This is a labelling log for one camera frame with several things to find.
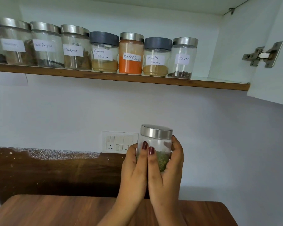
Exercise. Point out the person's left hand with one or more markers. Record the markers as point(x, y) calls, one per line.
point(133, 171)

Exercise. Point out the person's right hand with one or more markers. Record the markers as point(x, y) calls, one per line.
point(166, 181)

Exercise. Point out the person's right thumb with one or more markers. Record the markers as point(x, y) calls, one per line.
point(152, 161)

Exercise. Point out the person's left thumb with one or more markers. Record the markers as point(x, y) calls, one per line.
point(144, 157)

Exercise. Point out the unlabelled green herb jar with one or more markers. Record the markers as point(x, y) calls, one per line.
point(156, 134)

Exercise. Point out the person's left forearm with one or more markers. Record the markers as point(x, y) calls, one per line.
point(125, 213)

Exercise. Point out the person's right forearm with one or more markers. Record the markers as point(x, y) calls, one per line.
point(166, 214)

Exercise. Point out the wooden cabinet shelf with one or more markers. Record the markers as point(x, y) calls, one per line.
point(132, 80)

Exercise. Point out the row of labelled spice jars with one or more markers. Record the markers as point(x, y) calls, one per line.
point(129, 56)

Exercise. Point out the white cabinet door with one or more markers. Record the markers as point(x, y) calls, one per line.
point(272, 82)

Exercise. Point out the metal door hinge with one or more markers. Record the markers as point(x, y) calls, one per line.
point(264, 55)

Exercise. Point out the thin metal cabinet rod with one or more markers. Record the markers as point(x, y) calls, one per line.
point(237, 6)

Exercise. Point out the white switch and socket board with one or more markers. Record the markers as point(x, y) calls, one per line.
point(116, 141)

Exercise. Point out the dark wooden wall panel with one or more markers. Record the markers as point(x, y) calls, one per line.
point(61, 174)

